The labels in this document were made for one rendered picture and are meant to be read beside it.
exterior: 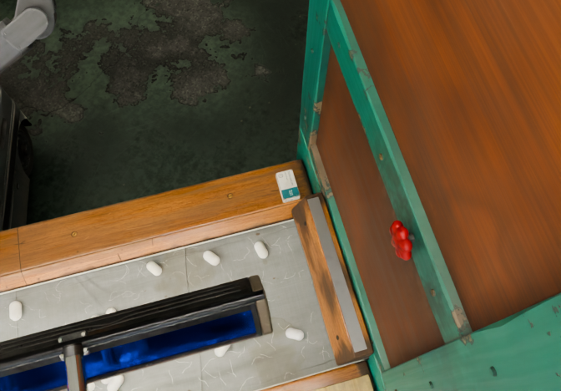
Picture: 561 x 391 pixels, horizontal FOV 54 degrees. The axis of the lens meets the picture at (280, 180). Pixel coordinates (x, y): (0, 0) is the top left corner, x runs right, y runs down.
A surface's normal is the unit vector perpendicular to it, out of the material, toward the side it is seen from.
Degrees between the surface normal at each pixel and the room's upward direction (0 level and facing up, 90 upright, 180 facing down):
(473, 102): 90
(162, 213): 0
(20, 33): 50
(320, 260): 67
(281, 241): 0
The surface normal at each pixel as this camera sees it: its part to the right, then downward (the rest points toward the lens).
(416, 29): -0.97, 0.23
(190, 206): 0.01, -0.40
